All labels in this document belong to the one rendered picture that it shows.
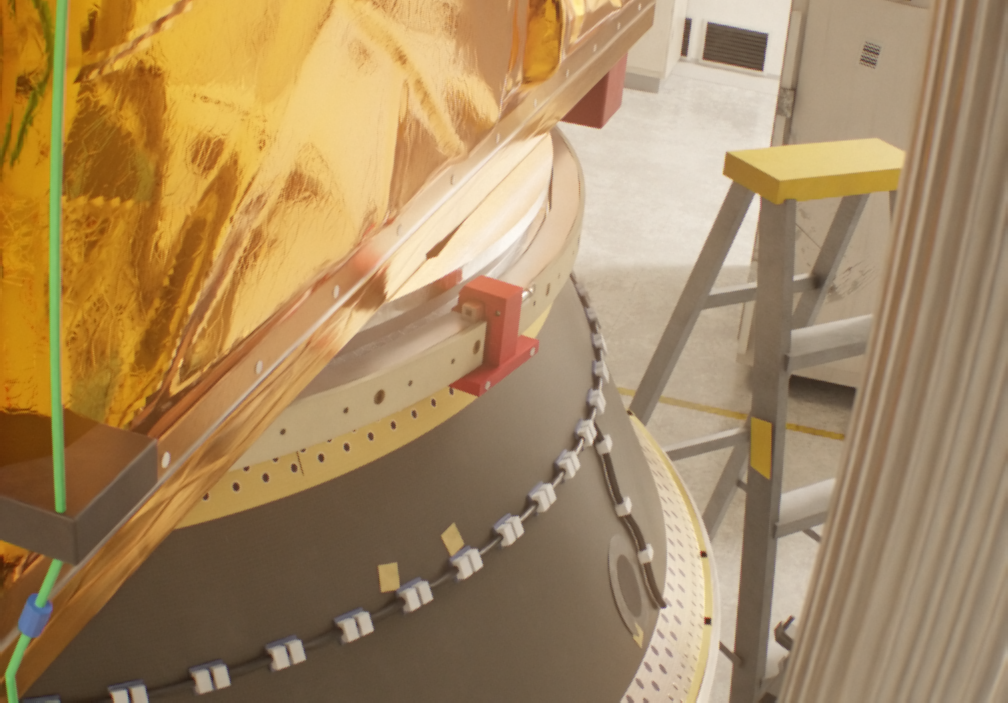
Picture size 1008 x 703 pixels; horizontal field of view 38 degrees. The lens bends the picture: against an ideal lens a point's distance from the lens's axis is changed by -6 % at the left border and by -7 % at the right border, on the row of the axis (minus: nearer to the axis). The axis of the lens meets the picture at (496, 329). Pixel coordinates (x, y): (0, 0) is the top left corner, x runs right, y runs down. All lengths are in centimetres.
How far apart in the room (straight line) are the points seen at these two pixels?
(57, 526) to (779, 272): 205
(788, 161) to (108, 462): 208
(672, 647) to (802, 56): 322
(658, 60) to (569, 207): 674
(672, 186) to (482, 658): 571
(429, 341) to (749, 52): 765
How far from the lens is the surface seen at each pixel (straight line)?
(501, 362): 154
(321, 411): 136
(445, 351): 146
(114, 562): 101
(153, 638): 136
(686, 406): 518
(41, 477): 82
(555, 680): 168
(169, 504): 107
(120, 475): 82
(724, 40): 905
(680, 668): 194
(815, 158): 283
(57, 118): 71
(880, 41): 490
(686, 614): 203
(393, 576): 149
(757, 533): 284
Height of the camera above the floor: 235
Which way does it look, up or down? 25 degrees down
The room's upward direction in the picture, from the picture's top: 6 degrees clockwise
